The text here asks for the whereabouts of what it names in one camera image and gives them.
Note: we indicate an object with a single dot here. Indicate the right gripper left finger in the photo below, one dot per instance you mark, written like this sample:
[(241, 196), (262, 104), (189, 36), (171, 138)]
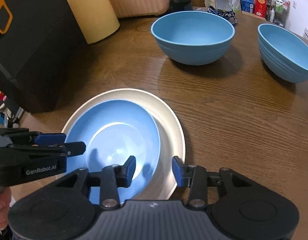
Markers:
[(110, 178)]

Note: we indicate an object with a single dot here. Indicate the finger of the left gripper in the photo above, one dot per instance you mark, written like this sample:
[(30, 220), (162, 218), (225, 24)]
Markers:
[(70, 149), (49, 139)]

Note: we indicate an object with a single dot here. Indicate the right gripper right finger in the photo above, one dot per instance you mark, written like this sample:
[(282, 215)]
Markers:
[(197, 179)]

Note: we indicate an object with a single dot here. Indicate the blue shallow bowl large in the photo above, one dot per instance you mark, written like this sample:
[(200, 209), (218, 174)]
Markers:
[(87, 124)]

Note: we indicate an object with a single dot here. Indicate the cream round plate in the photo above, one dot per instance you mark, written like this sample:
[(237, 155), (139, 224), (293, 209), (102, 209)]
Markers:
[(171, 135)]

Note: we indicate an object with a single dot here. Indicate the blue shallow bowl small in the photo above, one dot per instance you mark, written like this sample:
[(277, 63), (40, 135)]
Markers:
[(115, 142)]

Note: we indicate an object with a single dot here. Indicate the blue deep bowl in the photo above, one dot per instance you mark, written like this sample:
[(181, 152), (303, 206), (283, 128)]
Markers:
[(193, 38), (285, 54)]

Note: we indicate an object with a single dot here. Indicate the person left hand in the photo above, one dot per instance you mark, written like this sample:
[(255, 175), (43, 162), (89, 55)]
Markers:
[(5, 200)]

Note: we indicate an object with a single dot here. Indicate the black paper gift bag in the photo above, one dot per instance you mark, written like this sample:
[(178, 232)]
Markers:
[(38, 39)]

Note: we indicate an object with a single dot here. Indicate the yellow cylindrical kettle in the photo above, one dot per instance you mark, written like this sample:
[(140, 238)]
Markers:
[(96, 18)]

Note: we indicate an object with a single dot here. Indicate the cardboard box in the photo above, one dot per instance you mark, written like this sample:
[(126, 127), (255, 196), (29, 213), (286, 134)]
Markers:
[(253, 15)]

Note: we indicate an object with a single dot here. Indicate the black cup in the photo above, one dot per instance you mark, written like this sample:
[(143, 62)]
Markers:
[(180, 5)]

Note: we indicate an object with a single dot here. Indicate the blue box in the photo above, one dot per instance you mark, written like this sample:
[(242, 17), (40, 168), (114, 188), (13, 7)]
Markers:
[(247, 6)]

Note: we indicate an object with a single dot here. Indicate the red box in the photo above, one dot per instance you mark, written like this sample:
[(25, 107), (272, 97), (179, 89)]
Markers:
[(260, 8)]

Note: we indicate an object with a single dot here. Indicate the metal wire rack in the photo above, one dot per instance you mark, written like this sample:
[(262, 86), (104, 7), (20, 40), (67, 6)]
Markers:
[(277, 12)]

